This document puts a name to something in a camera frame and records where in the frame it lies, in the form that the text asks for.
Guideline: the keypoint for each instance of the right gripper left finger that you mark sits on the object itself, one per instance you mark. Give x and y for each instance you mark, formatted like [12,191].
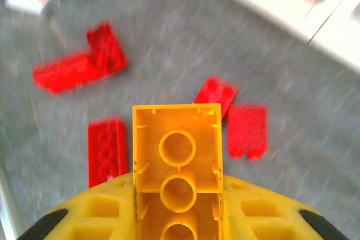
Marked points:
[98,209]

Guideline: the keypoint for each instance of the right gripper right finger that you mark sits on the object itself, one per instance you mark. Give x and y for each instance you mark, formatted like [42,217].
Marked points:
[258,212]

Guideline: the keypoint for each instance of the long yellow lego brick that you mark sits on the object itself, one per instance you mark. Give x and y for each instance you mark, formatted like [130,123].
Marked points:
[177,172]

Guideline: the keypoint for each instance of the long red lego brick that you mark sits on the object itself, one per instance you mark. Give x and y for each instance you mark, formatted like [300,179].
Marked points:
[107,47]
[64,72]

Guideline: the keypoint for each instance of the translucent white plastic bin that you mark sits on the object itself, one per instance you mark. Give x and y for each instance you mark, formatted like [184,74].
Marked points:
[267,1]
[343,43]

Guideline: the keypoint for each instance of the wide aluminium base rail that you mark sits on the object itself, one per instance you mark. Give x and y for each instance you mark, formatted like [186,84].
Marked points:
[5,212]

